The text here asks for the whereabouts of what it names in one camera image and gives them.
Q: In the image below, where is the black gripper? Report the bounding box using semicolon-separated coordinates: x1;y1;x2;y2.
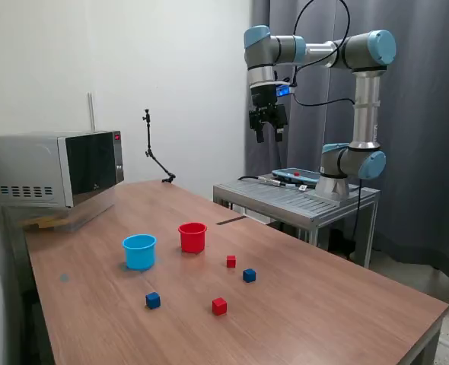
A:
248;84;288;144

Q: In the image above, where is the blue teach pendant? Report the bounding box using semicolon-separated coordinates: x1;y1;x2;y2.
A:
272;167;321;184

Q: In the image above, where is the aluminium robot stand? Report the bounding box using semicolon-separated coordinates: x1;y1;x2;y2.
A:
212;175;381;269

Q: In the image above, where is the dark strip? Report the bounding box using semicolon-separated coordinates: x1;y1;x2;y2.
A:
215;215;245;226

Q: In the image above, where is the red plastic cup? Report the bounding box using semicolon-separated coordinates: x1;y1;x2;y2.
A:
177;222;209;254

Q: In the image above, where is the grey curtain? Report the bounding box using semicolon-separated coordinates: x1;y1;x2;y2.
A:
245;0;449;288

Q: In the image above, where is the blue plastic cup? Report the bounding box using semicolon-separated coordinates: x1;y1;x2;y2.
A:
122;233;158;271

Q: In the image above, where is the wooden block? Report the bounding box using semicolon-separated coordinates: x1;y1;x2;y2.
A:
21;214;70;231

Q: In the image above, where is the silver microwave oven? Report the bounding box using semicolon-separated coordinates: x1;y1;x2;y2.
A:
0;130;126;209

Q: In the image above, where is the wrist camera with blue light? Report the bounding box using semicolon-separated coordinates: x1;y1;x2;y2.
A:
273;84;296;100

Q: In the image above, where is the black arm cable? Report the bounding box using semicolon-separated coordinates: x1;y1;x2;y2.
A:
291;0;358;107

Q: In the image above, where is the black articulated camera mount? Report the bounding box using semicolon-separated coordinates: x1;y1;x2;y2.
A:
141;109;177;184

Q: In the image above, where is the black power cable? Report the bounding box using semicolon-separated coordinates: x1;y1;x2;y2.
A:
353;177;365;263

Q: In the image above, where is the white wall rod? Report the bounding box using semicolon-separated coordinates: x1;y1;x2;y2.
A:
87;92;96;132

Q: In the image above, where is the grey table frame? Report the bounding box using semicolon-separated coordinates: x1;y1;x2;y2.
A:
399;306;449;365

